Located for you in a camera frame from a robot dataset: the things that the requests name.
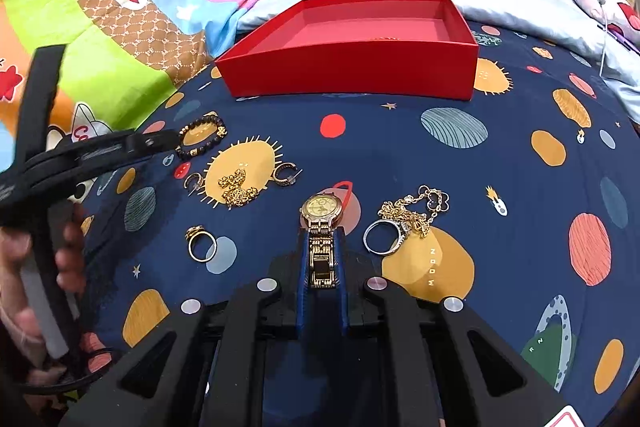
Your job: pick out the small gold hoop earring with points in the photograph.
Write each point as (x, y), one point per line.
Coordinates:
(193, 183)

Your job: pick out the pink cartoon plush pillow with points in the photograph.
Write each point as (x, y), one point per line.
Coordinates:
(616, 15)

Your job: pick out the gold wristwatch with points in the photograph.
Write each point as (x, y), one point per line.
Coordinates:
(321, 214)

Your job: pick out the navy planet print bedsheet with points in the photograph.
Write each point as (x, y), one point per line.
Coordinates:
(522, 202)

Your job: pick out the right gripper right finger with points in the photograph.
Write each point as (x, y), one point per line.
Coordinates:
(402, 361)

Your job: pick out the red cardboard box tray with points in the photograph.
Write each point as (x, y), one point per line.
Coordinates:
(403, 47)

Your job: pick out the colourful monkey cartoon blanket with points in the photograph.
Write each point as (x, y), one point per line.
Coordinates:
(122, 57)

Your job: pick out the person's left hand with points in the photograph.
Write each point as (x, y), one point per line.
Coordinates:
(26, 317)

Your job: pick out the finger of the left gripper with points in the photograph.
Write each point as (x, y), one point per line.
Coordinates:
(103, 153)
(38, 99)

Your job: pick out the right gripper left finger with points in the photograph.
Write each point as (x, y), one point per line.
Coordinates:
(199, 369)

